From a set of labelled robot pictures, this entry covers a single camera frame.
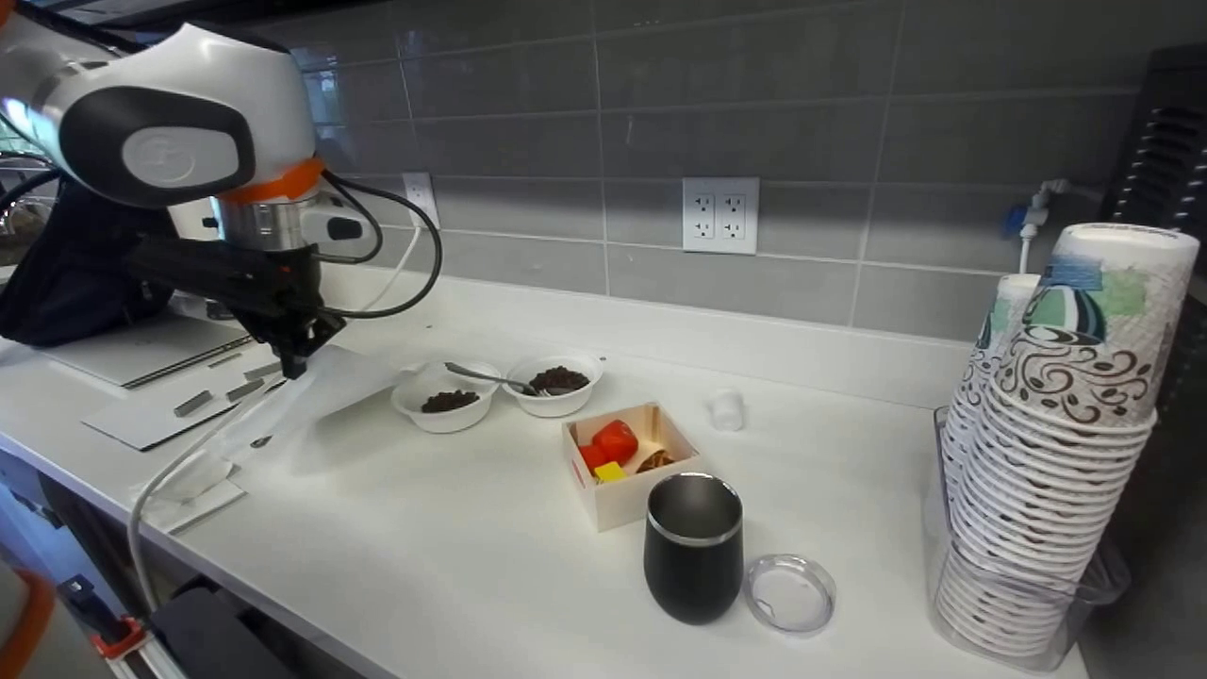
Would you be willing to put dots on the white bowl with spoon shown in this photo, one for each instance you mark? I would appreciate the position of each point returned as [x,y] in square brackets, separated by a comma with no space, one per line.
[552,396]

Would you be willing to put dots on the white bowl without spoon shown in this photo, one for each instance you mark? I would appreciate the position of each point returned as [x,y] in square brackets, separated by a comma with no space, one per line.
[443,410]

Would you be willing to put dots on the blue white spray bottle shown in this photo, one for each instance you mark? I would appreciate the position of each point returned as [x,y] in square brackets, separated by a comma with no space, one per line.
[1025,220]

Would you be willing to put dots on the white board with dark strips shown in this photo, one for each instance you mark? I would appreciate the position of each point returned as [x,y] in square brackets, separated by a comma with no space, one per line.
[162,421]

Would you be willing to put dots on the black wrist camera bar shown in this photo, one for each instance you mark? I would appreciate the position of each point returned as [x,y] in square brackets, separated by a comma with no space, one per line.
[191,264]

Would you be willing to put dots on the white bar with orange clip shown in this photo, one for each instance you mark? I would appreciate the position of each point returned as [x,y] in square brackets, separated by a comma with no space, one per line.
[121,642]

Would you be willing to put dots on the wooden box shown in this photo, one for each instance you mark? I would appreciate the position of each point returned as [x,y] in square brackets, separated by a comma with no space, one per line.
[623,503]

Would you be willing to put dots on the dark rack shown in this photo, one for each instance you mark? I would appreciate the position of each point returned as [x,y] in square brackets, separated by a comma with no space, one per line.
[1163,137]

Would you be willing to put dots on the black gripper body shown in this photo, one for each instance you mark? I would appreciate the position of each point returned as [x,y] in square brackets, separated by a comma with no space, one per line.
[293,294]

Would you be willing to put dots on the small clear plastic piece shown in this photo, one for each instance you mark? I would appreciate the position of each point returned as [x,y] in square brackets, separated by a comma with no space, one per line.
[727,410]

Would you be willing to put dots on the tall patterned paper cup stack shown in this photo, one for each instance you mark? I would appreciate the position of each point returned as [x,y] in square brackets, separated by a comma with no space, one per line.
[1058,477]

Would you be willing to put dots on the small white flat sheet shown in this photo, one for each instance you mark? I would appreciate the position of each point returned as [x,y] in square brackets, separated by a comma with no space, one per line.
[208,508]

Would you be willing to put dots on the clear round lid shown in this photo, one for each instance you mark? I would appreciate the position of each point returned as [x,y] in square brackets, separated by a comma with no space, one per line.
[791,593]

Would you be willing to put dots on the yellow toy piece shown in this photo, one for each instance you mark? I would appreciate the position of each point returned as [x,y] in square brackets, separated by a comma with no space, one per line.
[609,471]

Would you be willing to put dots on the metal spoon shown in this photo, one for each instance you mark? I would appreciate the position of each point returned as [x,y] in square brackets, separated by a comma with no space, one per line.
[478,373]

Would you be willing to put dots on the blue frame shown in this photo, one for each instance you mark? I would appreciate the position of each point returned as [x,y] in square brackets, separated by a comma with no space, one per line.
[52,542]

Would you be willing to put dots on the black metal tumbler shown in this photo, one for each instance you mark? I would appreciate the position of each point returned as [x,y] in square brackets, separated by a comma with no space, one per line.
[693,558]

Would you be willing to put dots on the black bag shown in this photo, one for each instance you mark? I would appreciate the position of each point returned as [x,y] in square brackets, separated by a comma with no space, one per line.
[63,286]

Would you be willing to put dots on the grey flat board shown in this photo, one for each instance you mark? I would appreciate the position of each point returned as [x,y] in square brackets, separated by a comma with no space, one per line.
[137,349]

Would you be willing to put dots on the white outlet with plug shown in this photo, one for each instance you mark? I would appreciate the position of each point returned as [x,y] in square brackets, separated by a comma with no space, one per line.
[421,189]

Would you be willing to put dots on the red toy tomato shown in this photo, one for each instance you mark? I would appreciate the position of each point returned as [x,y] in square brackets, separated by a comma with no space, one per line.
[611,442]

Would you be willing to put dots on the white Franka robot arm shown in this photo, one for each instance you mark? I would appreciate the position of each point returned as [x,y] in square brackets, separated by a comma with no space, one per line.
[191,78]

